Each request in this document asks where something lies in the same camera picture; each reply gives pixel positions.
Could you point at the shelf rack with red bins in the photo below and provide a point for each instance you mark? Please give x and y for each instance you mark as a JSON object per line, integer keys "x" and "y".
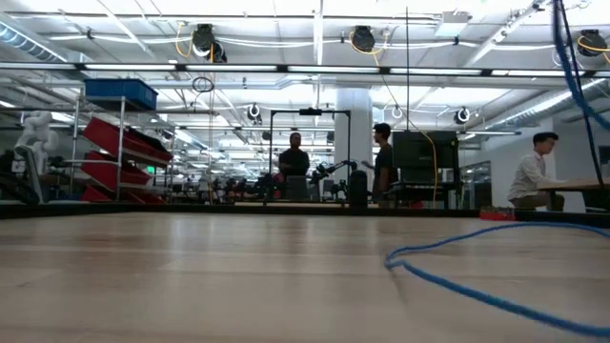
{"x": 119, "y": 138}

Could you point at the blue plastic bin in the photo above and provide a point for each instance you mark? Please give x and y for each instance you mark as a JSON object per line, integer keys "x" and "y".
{"x": 119, "y": 93}

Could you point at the silver ventilation duct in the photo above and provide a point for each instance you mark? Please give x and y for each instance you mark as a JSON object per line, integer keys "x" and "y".
{"x": 28, "y": 43}

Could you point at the wooden desk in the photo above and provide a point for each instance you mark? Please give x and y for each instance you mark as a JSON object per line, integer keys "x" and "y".
{"x": 572, "y": 185}

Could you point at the small red block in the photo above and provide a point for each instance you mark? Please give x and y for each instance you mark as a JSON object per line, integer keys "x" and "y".
{"x": 498, "y": 215}

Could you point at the black equipment cabinet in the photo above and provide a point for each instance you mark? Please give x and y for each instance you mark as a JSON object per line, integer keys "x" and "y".
{"x": 419, "y": 150}

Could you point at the long ceiling light strip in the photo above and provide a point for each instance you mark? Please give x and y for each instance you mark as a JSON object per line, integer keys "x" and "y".
{"x": 238, "y": 68}

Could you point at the person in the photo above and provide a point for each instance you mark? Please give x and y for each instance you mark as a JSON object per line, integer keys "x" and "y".
{"x": 294, "y": 162}
{"x": 529, "y": 178}
{"x": 383, "y": 164}

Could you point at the background black robot arm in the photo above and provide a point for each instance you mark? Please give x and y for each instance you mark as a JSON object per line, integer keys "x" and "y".
{"x": 333, "y": 169}
{"x": 267, "y": 183}

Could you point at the black gantry frame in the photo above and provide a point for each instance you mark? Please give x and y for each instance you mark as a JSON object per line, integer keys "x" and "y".
{"x": 310, "y": 112}

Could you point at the white pillar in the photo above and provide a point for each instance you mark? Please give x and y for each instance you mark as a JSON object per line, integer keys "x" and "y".
{"x": 355, "y": 124}

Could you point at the office chair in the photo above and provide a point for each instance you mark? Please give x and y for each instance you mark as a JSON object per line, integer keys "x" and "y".
{"x": 31, "y": 176}

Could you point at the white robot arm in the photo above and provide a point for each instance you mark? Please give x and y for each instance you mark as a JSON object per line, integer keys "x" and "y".
{"x": 38, "y": 138}

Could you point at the black cylinder stand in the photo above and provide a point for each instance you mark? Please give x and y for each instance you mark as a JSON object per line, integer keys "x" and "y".
{"x": 358, "y": 188}

